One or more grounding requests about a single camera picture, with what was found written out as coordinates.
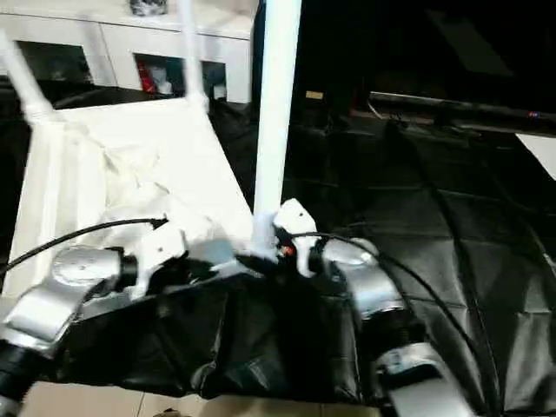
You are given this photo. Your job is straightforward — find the white plastic table leg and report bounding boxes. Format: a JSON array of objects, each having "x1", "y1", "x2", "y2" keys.
[
  {"x1": 251, "y1": 0, "x2": 303, "y2": 262},
  {"x1": 0, "y1": 28, "x2": 60, "y2": 125},
  {"x1": 176, "y1": 0, "x2": 210, "y2": 106}
]

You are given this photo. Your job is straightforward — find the white plastic table top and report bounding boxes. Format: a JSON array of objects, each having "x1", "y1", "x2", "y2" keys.
[{"x1": 2, "y1": 94, "x2": 279, "y2": 301}]

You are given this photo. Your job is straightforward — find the black table mat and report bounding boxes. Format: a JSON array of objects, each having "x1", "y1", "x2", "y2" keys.
[{"x1": 0, "y1": 76, "x2": 556, "y2": 414}]

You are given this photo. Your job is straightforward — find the red item in cabinet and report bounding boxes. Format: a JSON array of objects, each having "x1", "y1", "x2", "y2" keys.
[{"x1": 137, "y1": 62, "x2": 154, "y2": 93}]

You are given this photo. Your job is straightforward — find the black rod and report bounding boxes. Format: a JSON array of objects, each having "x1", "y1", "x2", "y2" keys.
[{"x1": 368, "y1": 90, "x2": 556, "y2": 128}]

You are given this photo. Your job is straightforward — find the white glass-door cabinet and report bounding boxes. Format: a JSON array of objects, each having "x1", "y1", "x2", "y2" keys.
[{"x1": 0, "y1": 0, "x2": 255, "y2": 103}]

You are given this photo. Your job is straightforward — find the black bundle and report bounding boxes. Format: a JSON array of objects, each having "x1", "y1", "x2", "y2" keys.
[{"x1": 128, "y1": 0, "x2": 169, "y2": 17}]

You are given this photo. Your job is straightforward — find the white board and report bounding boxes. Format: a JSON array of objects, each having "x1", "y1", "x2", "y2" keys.
[{"x1": 514, "y1": 133, "x2": 556, "y2": 181}]

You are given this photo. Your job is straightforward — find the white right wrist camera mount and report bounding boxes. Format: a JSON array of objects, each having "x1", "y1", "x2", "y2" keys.
[{"x1": 273, "y1": 198, "x2": 321, "y2": 280}]

